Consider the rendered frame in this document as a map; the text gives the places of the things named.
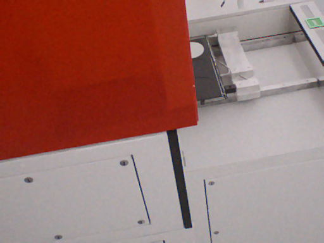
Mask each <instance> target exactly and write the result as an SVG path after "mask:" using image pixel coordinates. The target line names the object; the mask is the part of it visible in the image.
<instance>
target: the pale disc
mask: <svg viewBox="0 0 324 243"><path fill-rule="evenodd" d="M190 50H191V56H192V58H195V57H198V56H200V55H202V53H203V52H204V47H203V45H202V44H199V43H197V42H190Z"/></svg>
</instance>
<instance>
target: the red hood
mask: <svg viewBox="0 0 324 243"><path fill-rule="evenodd" d="M198 121H199V119H198V113H197V101H196V90H195V86H194V73H193V67H192V56H191V50H190V38H189V28H188V21H187V10H186V3H185V0H0V161H1V160H2V159H10V158H16V157H20V156H27V155H31V154H39V153H45V152H49V151H56V150H60V149H67V148H71V147H78V146H85V145H89V144H96V143H100V142H107V141H111V140H118V139H125V138H129V137H136V136H140V135H147V134H154V133H158V132H165V131H169V130H176V129H177V128H184V127H190V126H194V125H197V122H198Z"/></svg>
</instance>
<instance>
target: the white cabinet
mask: <svg viewBox="0 0 324 243"><path fill-rule="evenodd" d="M185 176H186V181H187V189H188V193H189V202H190V210H191V215H192V222H193V223H194V235H195V239H196V243H324V147H321V148H318V149H310V150H306V151H299V152H296V153H289V154H282V155H278V156H271V157H270V158H264V159H257V160H252V161H246V162H242V163H236V164H231V165H224V166H217V167H214V168H207V169H203V170H196V171H189V172H185Z"/></svg>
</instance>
